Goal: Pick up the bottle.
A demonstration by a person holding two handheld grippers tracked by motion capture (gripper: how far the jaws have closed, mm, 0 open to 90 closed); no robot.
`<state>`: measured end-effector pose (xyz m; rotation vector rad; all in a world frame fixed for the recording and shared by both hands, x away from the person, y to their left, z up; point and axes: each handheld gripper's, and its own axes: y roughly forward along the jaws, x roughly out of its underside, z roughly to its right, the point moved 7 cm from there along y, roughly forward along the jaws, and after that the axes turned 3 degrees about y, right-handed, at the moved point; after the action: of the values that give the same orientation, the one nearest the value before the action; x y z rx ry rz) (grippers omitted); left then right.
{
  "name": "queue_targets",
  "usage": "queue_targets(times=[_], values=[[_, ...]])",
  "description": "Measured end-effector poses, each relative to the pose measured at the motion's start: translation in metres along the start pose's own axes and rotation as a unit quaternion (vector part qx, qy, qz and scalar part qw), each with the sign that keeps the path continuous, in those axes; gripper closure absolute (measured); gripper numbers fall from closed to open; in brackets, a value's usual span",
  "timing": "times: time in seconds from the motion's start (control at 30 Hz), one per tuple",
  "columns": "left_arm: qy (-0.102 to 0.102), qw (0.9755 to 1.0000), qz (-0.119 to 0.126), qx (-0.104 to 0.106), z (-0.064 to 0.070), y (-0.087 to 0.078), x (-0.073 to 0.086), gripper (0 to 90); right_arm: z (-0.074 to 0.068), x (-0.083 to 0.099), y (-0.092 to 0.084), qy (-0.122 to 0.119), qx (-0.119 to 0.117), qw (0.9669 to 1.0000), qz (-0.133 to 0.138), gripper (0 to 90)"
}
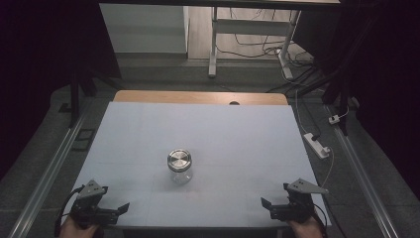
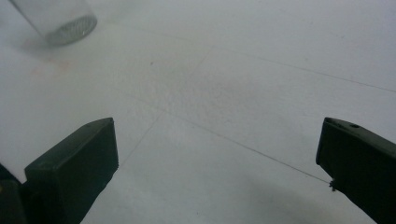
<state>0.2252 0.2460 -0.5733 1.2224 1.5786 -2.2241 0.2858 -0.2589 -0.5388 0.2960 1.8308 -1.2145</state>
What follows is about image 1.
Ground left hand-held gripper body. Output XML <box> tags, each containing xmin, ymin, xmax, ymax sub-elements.
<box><xmin>69</xmin><ymin>179</ymin><xmax>112</xmax><ymax>228</ymax></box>

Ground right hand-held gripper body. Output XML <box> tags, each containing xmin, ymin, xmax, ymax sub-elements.
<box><xmin>282</xmin><ymin>178</ymin><xmax>330</xmax><ymax>224</ymax></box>

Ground clear glass jar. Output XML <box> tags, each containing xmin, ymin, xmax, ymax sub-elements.
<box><xmin>167</xmin><ymin>149</ymin><xmax>193</xmax><ymax>184</ymax></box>

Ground silver metal jar lid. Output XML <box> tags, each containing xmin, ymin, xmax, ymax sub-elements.
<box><xmin>166</xmin><ymin>148</ymin><xmax>193</xmax><ymax>174</ymax></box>

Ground person's right hand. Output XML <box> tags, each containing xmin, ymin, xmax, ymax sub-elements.
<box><xmin>286</xmin><ymin>216</ymin><xmax>326</xmax><ymax>238</ymax></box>

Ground person's left hand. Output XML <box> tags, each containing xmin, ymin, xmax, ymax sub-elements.
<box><xmin>58</xmin><ymin>215</ymin><xmax>100</xmax><ymax>238</ymax></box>

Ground white power strip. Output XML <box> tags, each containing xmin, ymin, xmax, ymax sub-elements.
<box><xmin>303</xmin><ymin>132</ymin><xmax>332</xmax><ymax>160</ymax></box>

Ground white table mat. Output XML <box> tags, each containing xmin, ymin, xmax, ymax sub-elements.
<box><xmin>56</xmin><ymin>101</ymin><xmax>332</xmax><ymax>230</ymax></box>

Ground black curtain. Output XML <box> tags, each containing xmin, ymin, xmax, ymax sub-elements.
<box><xmin>0</xmin><ymin>0</ymin><xmax>123</xmax><ymax>181</ymax></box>
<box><xmin>292</xmin><ymin>0</ymin><xmax>420</xmax><ymax>201</ymax></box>

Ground white cabinet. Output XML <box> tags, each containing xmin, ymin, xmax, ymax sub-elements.
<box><xmin>99</xmin><ymin>3</ymin><xmax>190</xmax><ymax>55</ymax></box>

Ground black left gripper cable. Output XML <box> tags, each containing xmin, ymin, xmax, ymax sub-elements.
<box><xmin>53</xmin><ymin>184</ymin><xmax>85</xmax><ymax>238</ymax></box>

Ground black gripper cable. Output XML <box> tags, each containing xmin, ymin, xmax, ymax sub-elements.
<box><xmin>53</xmin><ymin>184</ymin><xmax>85</xmax><ymax>238</ymax></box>
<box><xmin>312</xmin><ymin>202</ymin><xmax>329</xmax><ymax>232</ymax></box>

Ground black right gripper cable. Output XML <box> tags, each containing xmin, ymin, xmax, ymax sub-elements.
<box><xmin>312</xmin><ymin>202</ymin><xmax>329</xmax><ymax>232</ymax></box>

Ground aluminium floor rail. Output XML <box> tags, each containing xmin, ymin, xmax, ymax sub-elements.
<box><xmin>7</xmin><ymin>113</ymin><xmax>89</xmax><ymax>238</ymax></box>
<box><xmin>325</xmin><ymin>104</ymin><xmax>401</xmax><ymax>238</ymax></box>

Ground black floor frame plate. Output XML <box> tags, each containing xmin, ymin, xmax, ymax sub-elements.
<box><xmin>71</xmin><ymin>128</ymin><xmax>97</xmax><ymax>153</ymax></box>

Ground thin white cable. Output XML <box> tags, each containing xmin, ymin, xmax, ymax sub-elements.
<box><xmin>294</xmin><ymin>88</ymin><xmax>336</xmax><ymax>188</ymax></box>

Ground tangle of black floor cables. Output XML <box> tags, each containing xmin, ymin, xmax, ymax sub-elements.
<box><xmin>216</xmin><ymin>8</ymin><xmax>326</xmax><ymax>95</ymax></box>

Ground white desk frame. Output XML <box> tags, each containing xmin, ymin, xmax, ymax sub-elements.
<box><xmin>207</xmin><ymin>6</ymin><xmax>302</xmax><ymax>80</ymax></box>

